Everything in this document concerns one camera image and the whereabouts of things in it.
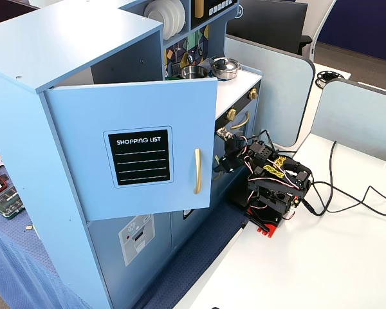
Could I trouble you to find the light blue desk divider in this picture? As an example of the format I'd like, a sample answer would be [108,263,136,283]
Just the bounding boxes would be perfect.
[308,79,386,168]
[224,34,316,152]

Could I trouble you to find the toy oven door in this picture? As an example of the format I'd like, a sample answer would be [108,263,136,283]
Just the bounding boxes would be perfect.
[227,104,261,147]

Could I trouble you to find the steel pot with lid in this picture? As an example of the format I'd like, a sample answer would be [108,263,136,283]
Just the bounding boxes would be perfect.
[208,56,243,81]

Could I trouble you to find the circuit board in clear case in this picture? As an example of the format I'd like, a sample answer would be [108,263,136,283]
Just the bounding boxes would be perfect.
[0,189,24,220]

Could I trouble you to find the black cable grommet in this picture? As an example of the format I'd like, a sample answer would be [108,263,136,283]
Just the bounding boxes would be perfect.
[315,71,345,88]

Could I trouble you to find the gold oven door handle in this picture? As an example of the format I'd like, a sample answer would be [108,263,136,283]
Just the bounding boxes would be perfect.
[230,111,250,130]

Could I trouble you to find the black cable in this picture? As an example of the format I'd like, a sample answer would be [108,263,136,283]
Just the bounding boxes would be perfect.
[310,180,386,218]
[304,140,338,217]

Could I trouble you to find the red robot base clamp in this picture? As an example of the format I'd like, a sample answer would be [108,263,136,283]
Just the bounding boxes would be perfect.
[243,207,283,239]

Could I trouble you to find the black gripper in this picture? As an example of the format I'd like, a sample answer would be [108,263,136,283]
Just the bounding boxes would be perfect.
[213,136,249,175]

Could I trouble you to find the door with ice dispenser sticker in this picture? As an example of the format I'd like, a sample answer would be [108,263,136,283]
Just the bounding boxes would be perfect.
[86,212,174,302]

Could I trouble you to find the stack of white plates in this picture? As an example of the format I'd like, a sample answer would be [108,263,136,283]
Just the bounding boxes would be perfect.
[143,0,187,41]

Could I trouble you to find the open steel pot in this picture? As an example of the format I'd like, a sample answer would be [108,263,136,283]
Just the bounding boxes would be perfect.
[179,65,210,80]

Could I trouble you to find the black computer monitor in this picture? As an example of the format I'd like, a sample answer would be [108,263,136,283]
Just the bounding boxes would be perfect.
[226,0,313,56]

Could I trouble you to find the light blue toy kitchen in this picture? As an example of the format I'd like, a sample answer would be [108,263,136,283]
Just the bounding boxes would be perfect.
[0,0,263,309]

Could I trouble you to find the door with shopping list board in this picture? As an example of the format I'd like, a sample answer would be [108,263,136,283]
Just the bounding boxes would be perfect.
[44,77,219,222]

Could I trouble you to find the long gold door handle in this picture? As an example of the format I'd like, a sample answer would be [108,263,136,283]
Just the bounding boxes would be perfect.
[192,147,203,195]

